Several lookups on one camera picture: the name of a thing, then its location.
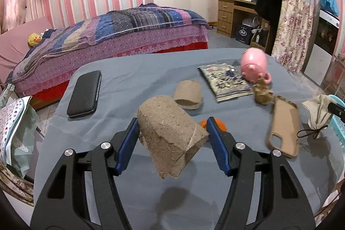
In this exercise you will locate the floral curtain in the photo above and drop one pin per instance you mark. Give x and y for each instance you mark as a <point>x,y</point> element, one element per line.
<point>293,34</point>

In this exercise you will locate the light blue plastic basket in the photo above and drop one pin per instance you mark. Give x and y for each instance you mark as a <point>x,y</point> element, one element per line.
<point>336,122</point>

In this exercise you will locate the tan phone case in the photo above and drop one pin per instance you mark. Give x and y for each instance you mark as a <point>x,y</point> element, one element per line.
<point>285,125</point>

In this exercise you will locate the grey table cloth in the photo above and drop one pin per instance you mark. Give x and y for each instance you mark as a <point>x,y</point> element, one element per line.
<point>140,142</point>

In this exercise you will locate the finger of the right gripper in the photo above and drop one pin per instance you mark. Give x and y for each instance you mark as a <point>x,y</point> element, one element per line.
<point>337,110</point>

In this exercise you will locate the polka dot bag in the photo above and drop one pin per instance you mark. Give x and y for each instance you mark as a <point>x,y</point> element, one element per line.
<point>19,131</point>

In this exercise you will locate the pink piggy bank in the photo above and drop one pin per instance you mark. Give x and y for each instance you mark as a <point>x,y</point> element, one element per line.
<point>254,66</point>

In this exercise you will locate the bed with striped quilt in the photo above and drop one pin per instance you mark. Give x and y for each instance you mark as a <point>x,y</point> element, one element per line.
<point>149,28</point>

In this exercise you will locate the small orange ball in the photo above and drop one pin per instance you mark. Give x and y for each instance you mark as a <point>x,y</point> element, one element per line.
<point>219,122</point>

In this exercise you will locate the wooden desk with drawers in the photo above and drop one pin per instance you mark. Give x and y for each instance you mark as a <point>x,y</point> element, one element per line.
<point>238,20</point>

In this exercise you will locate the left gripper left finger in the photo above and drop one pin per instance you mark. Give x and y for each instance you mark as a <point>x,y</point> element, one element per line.
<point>62,203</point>

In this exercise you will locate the patterned booklet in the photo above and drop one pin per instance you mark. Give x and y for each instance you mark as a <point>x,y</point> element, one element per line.
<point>224,81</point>

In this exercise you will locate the brown cardboard roll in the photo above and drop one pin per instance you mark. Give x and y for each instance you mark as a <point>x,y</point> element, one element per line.
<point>188,95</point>
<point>171,135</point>

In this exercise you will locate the yellow duck plush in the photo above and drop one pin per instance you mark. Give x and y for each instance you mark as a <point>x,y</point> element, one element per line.
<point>34,39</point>

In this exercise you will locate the black glasses case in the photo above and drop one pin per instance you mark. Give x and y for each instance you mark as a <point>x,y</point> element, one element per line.
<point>84,98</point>

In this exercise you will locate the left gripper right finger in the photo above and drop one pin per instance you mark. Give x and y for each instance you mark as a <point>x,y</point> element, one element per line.
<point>264,191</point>

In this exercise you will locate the brown paper ball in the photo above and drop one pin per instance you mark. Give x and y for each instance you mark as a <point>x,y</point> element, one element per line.
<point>262,94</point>

